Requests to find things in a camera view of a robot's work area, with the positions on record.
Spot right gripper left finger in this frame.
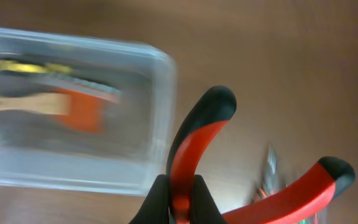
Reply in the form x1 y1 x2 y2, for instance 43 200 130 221
129 174 170 224

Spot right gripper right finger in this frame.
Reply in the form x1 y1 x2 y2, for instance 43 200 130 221
190 175 227 224

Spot orange black needle-nose pliers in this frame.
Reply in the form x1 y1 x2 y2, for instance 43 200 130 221
252 143 287 202

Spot small red cutting pliers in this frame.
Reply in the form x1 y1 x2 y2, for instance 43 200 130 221
166 86 356 223

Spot orange scraper wooden handle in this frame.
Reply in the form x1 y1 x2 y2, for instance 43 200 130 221
0 88 107 133

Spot clear plastic container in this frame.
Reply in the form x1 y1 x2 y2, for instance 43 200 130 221
0 28 175 195

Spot metal file black yellow handle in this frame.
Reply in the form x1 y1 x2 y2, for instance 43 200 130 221
0 57 121 103

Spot clear case of screwdrivers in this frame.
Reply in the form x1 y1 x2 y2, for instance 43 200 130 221
297 207 328 224

